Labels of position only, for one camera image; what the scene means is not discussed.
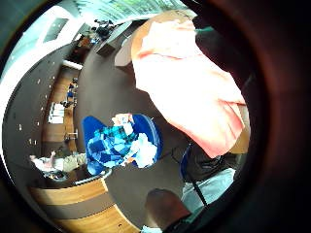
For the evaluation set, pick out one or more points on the blue laundry basket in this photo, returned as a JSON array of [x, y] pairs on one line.
[[149, 127]]

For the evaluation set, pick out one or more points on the grey cabinet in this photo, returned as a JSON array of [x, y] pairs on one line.
[[111, 43]]

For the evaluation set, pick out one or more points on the wooden counter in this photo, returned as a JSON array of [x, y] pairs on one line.
[[81, 207]]

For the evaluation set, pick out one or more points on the pile of pale clothes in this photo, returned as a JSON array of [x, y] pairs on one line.
[[61, 161]]

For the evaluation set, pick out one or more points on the white papers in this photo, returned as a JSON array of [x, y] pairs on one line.
[[56, 113]]

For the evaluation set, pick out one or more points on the white crumpled cloth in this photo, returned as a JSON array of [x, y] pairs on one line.
[[145, 152]]

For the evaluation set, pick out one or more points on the black camera on tripod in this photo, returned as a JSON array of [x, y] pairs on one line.
[[103, 29]]

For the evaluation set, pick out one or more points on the blue patterned cloth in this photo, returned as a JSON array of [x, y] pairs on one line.
[[111, 145]]

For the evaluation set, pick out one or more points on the pink white printed cloth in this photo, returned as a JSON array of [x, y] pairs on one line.
[[123, 119]]

